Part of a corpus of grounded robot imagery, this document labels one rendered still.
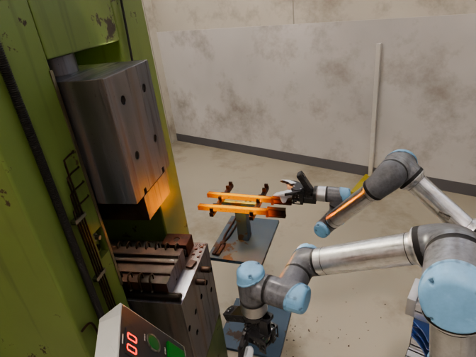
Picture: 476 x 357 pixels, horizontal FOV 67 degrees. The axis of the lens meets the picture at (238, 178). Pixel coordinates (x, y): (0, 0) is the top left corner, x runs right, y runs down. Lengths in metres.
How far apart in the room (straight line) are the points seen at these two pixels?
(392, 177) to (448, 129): 2.42
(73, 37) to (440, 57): 3.08
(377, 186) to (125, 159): 0.92
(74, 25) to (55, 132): 0.34
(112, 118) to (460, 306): 0.93
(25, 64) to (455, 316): 1.08
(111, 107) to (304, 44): 3.19
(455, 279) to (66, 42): 1.12
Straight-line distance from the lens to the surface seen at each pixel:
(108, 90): 1.09
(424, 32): 3.70
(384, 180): 1.46
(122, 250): 1.68
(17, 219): 1.07
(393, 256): 0.92
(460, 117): 3.80
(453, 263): 0.77
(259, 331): 1.11
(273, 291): 0.95
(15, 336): 1.45
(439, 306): 0.77
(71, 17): 1.26
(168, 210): 1.78
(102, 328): 1.11
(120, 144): 1.12
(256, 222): 2.16
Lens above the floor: 1.92
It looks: 27 degrees down
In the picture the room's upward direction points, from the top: 7 degrees counter-clockwise
